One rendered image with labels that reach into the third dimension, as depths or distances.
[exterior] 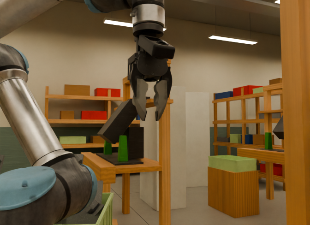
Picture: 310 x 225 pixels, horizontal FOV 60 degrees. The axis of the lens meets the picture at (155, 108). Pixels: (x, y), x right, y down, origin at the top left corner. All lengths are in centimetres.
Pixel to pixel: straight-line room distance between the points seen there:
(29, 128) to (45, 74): 668
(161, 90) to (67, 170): 29
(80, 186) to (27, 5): 41
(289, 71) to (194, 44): 774
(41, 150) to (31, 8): 32
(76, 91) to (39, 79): 105
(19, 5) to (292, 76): 94
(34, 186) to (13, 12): 36
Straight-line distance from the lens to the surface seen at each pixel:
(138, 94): 58
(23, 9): 65
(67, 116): 678
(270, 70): 1057
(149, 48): 54
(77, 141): 678
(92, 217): 114
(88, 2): 71
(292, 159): 116
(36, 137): 73
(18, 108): 77
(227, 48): 952
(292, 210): 120
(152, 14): 62
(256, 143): 656
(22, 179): 57
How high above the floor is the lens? 127
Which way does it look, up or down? 4 degrees up
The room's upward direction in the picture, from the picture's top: straight up
